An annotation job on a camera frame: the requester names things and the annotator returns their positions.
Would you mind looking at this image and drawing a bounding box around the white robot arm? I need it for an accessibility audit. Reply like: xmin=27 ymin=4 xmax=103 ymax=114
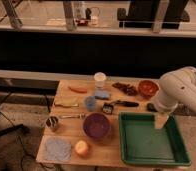
xmin=151 ymin=67 xmax=196 ymax=129

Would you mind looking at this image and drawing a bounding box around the silver fork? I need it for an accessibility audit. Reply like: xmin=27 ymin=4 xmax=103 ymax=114
xmin=59 ymin=114 xmax=86 ymax=119

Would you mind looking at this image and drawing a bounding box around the green plastic tray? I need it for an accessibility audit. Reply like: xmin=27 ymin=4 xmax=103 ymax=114
xmin=118 ymin=113 xmax=191 ymax=167

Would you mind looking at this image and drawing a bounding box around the dark brown dried food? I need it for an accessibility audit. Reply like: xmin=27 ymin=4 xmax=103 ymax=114
xmin=113 ymin=82 xmax=138 ymax=96

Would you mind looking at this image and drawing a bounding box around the orange carrot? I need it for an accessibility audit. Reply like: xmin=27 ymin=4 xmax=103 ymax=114
xmin=68 ymin=86 xmax=87 ymax=93

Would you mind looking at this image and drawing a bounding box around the black rectangular block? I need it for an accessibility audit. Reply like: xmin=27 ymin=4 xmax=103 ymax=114
xmin=147 ymin=103 xmax=157 ymax=112

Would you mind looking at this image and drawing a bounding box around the small black box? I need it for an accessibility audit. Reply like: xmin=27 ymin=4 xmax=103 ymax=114
xmin=102 ymin=103 xmax=114 ymax=114

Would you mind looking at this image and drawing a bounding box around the blue plastic cup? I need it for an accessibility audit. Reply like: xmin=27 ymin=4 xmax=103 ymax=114
xmin=85 ymin=96 xmax=96 ymax=112

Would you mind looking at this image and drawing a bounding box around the red bowl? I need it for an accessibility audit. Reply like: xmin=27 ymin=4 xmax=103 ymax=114
xmin=138 ymin=80 xmax=159 ymax=99

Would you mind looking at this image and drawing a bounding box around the black handled knife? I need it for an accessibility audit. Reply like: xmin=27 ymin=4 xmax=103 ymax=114
xmin=110 ymin=100 xmax=139 ymax=107

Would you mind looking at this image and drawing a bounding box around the purple bowl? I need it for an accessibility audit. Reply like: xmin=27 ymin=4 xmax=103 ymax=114
xmin=83 ymin=113 xmax=111 ymax=140

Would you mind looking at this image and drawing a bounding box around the red yellow apple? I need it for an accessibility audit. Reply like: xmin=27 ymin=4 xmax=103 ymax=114
xmin=74 ymin=140 xmax=89 ymax=157

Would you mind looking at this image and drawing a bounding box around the white paper cup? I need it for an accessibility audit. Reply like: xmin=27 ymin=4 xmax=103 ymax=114
xmin=94 ymin=72 xmax=106 ymax=88

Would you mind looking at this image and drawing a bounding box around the blue cloth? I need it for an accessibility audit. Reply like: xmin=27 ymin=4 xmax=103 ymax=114
xmin=43 ymin=138 xmax=72 ymax=162

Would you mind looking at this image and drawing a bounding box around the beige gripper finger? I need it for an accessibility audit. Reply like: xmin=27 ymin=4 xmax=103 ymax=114
xmin=155 ymin=114 xmax=169 ymax=129

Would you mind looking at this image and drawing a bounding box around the blue sponge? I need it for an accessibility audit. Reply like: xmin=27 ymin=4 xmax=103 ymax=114
xmin=94 ymin=90 xmax=110 ymax=100

